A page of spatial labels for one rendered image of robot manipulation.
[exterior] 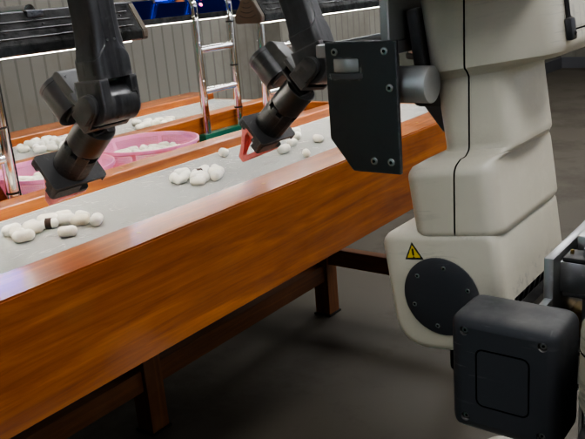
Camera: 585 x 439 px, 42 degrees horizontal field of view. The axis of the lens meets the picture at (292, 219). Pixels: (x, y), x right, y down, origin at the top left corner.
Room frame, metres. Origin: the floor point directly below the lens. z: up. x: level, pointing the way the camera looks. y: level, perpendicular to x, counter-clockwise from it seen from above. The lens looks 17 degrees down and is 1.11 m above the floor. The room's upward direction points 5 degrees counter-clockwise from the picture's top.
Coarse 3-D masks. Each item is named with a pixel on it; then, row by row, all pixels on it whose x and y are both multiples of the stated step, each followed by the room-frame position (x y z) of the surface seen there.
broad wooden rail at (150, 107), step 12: (180, 96) 2.80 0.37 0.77; (192, 96) 2.77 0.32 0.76; (144, 108) 2.57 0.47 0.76; (156, 108) 2.61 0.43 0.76; (168, 108) 2.65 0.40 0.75; (12, 132) 2.27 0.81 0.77; (24, 132) 2.25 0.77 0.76; (36, 132) 2.24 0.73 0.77; (48, 132) 2.26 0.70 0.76; (60, 132) 2.29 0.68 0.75; (12, 144) 2.16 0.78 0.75
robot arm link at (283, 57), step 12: (264, 48) 1.35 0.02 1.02; (276, 48) 1.34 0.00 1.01; (288, 48) 1.36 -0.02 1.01; (252, 60) 1.35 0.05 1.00; (264, 60) 1.34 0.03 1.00; (276, 60) 1.33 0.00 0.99; (288, 60) 1.32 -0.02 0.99; (312, 60) 1.26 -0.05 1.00; (264, 72) 1.33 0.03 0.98; (276, 72) 1.32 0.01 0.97; (300, 72) 1.27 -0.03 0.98; (312, 72) 1.26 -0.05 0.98; (300, 84) 1.28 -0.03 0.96; (312, 84) 1.31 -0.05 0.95; (324, 84) 1.34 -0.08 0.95
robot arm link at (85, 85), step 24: (72, 0) 1.08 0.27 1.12; (96, 0) 1.07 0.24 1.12; (72, 24) 1.09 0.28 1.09; (96, 24) 1.07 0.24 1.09; (96, 48) 1.06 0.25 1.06; (120, 48) 1.09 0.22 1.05; (96, 72) 1.06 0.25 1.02; (120, 72) 1.08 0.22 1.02; (96, 96) 1.06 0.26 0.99; (120, 96) 1.07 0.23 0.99; (96, 120) 1.06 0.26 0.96; (120, 120) 1.09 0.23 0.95
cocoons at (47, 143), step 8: (136, 120) 2.35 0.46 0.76; (144, 120) 2.35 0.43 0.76; (152, 120) 2.31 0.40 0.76; (160, 120) 2.36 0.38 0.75; (168, 120) 2.33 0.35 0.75; (136, 128) 2.26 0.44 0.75; (48, 136) 2.19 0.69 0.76; (56, 136) 2.18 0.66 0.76; (64, 136) 2.18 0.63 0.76; (24, 144) 2.13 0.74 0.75; (32, 144) 2.10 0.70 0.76; (40, 144) 2.10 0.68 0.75; (48, 144) 2.05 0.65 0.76; (56, 144) 2.05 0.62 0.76; (40, 152) 2.03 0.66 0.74
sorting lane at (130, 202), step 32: (320, 128) 2.05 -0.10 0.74; (192, 160) 1.76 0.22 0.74; (224, 160) 1.74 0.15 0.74; (256, 160) 1.71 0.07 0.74; (288, 160) 1.68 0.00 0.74; (96, 192) 1.53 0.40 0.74; (128, 192) 1.51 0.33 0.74; (160, 192) 1.48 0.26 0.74; (192, 192) 1.46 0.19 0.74; (0, 224) 1.35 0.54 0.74; (128, 224) 1.28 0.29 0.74; (0, 256) 1.16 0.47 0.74; (32, 256) 1.14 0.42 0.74
